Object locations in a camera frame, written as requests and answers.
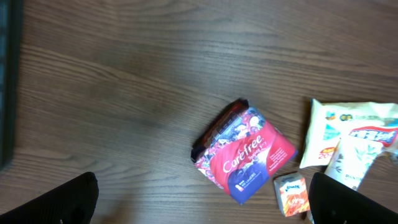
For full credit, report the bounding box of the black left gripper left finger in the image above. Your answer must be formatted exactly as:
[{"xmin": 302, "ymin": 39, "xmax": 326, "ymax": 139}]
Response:
[{"xmin": 1, "ymin": 172, "xmax": 99, "ymax": 224}]

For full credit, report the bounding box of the Kleenex tissue pack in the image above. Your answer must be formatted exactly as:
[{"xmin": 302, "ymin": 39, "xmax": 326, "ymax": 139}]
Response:
[{"xmin": 274, "ymin": 172, "xmax": 310, "ymax": 217}]

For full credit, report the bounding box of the yellow wet wipes pack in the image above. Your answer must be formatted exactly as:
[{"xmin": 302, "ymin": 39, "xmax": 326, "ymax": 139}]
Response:
[{"xmin": 300, "ymin": 99, "xmax": 397, "ymax": 169}]

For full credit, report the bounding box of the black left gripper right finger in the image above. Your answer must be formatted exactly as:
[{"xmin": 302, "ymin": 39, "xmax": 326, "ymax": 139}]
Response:
[{"xmin": 308, "ymin": 172, "xmax": 397, "ymax": 224}]

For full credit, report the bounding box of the grey plastic basket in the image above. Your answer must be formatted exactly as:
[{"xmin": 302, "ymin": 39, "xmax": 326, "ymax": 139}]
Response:
[{"xmin": 1, "ymin": 0, "xmax": 24, "ymax": 169}]

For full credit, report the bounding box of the white Pantene shampoo tube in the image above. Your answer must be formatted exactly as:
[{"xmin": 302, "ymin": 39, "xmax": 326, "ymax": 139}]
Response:
[{"xmin": 325, "ymin": 136, "xmax": 383, "ymax": 191}]

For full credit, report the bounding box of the red Carefree pad pack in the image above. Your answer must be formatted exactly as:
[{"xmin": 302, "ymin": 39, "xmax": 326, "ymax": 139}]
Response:
[{"xmin": 190, "ymin": 98, "xmax": 297, "ymax": 204}]

